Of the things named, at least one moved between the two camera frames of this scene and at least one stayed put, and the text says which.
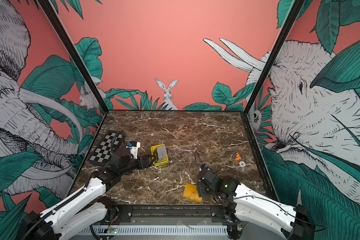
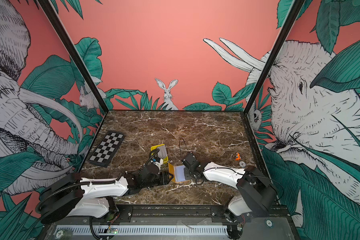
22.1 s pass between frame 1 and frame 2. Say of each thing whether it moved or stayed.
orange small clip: stayed
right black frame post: stayed
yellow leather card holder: moved
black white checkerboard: stayed
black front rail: stayed
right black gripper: moved
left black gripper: moved
